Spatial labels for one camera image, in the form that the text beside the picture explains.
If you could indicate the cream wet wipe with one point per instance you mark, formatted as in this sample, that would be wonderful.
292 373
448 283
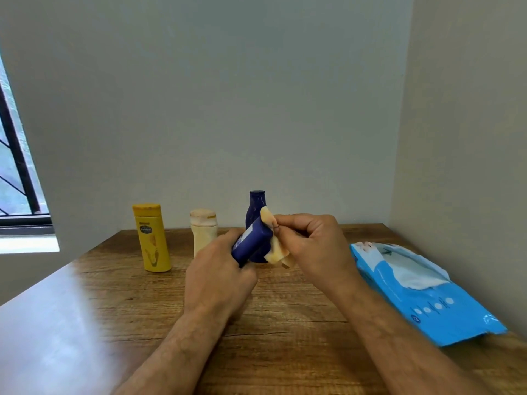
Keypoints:
276 252

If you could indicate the person's right thumb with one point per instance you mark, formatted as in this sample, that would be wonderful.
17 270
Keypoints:
288 236

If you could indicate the dark blue labelled bottle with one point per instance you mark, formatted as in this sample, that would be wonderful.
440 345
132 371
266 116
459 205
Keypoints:
252 242

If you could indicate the person's left hand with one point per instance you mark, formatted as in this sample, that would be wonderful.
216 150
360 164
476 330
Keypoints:
214 279

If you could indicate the person's left thumb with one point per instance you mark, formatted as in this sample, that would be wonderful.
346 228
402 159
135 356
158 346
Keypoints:
230 238

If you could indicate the white window sill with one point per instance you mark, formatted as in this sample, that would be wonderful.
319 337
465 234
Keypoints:
26 244

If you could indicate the window with black grille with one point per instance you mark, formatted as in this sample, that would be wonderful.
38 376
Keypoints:
16 172

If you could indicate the yellow lotion bottle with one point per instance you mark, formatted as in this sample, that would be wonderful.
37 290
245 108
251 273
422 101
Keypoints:
151 238

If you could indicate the person's right hand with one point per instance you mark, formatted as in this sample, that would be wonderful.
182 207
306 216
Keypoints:
321 250

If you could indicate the cream white bottle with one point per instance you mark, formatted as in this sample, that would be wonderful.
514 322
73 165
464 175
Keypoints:
203 232

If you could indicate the blue wet wipes pack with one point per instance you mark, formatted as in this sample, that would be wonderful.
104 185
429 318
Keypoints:
428 300

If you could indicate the person's left forearm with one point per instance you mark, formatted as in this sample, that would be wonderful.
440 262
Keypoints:
173 357

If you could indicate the dark blue plain bottle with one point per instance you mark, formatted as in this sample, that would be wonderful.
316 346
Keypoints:
256 205

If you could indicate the person's right forearm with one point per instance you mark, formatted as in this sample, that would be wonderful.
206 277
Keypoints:
395 349

